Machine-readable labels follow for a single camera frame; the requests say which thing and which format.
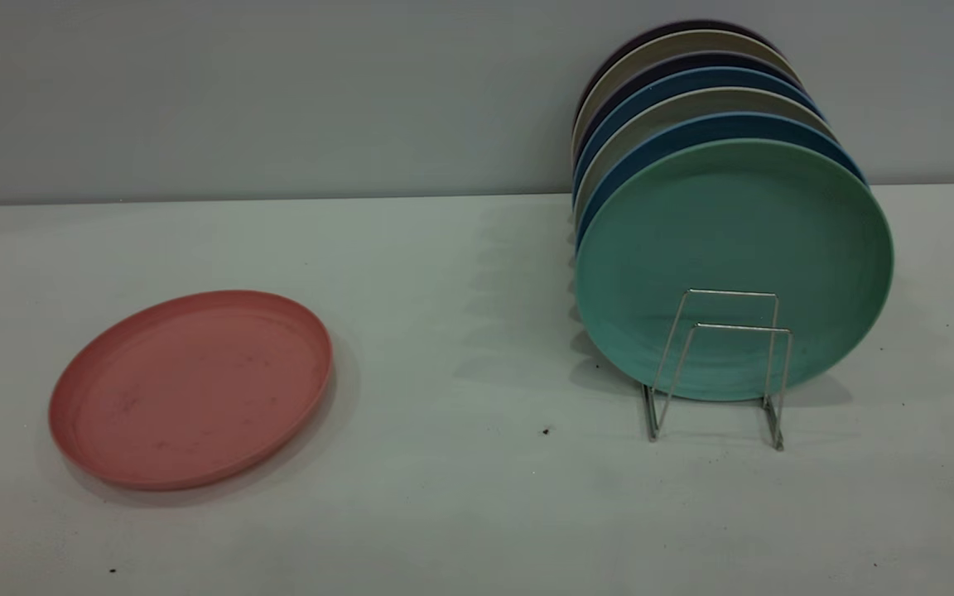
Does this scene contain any silver wire plate rack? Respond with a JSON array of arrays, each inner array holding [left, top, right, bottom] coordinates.
[[643, 289, 793, 452]]

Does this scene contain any blue round plate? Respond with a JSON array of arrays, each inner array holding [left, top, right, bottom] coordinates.
[[574, 113, 870, 253], [572, 66, 824, 199]]

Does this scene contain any green round plate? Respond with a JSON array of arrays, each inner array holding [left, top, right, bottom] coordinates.
[[574, 138, 894, 403]]

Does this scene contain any pink round plate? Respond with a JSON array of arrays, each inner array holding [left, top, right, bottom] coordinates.
[[48, 290, 334, 492]]

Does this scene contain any dark purple round plate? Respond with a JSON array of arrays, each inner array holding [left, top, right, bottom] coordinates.
[[576, 19, 784, 108], [574, 51, 805, 158]]

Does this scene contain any beige round plate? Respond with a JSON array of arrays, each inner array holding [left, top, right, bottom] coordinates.
[[574, 86, 841, 224], [572, 30, 801, 142]]

